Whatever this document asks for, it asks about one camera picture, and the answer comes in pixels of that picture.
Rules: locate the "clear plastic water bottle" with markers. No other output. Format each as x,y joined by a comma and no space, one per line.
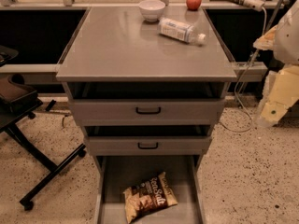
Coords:
181,31

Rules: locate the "red apple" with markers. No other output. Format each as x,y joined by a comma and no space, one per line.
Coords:
193,4

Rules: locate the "white ceramic bowl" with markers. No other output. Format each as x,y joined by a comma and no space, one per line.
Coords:
151,10

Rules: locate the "grey top drawer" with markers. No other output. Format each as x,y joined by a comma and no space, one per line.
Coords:
146,112

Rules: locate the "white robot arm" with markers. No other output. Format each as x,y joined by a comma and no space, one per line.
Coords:
286,44

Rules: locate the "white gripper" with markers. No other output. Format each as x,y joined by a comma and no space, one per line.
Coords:
288,38

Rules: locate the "grey middle drawer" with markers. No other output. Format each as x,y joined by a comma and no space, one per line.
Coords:
137,146

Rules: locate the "brown sea salt chip bag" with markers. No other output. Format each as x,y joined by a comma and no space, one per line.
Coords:
150,196

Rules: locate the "grey bottom drawer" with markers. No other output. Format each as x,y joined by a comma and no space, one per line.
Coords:
117,173

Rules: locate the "grey drawer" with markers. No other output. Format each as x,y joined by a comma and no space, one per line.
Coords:
117,173
146,112
137,146

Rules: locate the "grey drawer cabinet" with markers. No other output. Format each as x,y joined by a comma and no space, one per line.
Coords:
116,55

